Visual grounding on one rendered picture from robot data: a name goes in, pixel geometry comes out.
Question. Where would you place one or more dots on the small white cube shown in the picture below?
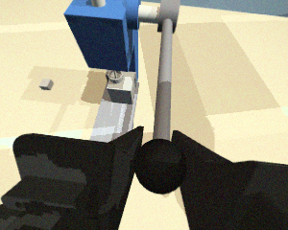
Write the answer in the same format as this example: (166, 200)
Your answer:
(46, 84)

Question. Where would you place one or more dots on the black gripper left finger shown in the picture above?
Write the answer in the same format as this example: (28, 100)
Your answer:
(107, 165)

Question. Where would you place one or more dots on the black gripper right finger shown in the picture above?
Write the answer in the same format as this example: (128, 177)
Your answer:
(216, 193)

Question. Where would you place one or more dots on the tan block with round hole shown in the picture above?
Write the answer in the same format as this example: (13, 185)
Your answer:
(123, 91)

